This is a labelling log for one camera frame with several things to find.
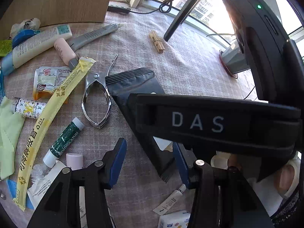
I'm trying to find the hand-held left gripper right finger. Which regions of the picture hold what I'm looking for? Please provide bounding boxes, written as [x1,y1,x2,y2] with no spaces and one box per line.
[173,142,277,228]

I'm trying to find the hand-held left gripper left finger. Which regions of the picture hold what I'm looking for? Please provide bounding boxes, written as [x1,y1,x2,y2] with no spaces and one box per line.
[27,138,127,228]

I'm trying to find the long yellow wrapper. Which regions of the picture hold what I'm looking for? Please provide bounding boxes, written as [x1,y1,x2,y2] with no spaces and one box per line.
[13,57,96,211]

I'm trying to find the black zip pouch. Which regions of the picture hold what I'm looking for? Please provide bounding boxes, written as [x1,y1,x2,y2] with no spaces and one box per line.
[105,68,177,183]

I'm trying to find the person's right hand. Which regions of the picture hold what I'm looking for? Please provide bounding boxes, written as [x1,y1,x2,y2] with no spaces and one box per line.
[211,153,300,217]

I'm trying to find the small pink bottle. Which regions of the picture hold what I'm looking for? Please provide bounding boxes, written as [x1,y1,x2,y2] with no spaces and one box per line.
[66,153,84,170]

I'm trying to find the small white tube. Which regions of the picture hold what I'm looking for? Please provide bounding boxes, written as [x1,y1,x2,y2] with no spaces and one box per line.
[152,184,188,216]

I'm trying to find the white printed tube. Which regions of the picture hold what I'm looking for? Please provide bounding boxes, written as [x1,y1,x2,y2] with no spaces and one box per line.
[79,186,89,228]

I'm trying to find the green lip balm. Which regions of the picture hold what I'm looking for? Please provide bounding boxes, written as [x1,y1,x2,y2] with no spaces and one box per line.
[43,117,85,167]

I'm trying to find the white tissue packet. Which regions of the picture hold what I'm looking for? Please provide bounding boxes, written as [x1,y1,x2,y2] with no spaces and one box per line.
[157,210,191,228]

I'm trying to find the potted plant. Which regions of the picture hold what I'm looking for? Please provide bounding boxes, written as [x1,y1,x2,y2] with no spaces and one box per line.
[206,32,252,79]

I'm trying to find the white plastic sachet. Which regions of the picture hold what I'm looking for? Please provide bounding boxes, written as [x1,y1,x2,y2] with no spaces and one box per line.
[27,160,69,209]

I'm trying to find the large metal clip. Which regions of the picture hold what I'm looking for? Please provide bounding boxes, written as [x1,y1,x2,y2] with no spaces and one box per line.
[81,54,119,129]

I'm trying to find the white patterned lighter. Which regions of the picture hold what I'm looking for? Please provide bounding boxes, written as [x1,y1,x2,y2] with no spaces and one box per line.
[11,97,48,119]

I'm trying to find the white orange creamer packet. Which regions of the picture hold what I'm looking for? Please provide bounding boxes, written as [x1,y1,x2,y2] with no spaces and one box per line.
[33,66,72,104]

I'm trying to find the light green cloth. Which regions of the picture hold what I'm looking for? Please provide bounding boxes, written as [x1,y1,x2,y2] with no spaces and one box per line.
[0,96,26,180]

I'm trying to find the wooden clothespin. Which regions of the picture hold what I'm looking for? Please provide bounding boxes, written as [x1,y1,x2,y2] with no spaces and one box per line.
[149,30,165,53]

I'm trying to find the pink tube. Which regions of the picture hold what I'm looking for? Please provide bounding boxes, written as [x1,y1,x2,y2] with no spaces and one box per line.
[54,37,80,67]

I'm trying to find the grey tube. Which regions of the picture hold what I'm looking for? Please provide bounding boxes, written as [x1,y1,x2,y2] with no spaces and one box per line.
[68,22,127,52]

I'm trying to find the blue printed packet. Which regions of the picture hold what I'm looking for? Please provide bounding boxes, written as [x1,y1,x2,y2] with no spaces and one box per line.
[0,70,6,99]

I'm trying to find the white tube blue cap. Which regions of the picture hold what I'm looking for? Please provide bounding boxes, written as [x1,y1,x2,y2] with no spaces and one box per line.
[1,25,72,75]

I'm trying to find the white plastic bag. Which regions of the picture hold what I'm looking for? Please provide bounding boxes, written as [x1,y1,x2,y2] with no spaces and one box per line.
[10,18,41,38]

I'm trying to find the plywood board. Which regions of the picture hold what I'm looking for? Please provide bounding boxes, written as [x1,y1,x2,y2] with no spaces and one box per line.
[0,0,119,29]

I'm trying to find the thin black cable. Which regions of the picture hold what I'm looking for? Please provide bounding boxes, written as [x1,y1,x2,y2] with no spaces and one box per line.
[129,0,188,15]

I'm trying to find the black cable controller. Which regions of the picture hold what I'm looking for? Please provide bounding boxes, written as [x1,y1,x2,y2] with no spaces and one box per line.
[107,4,131,14]

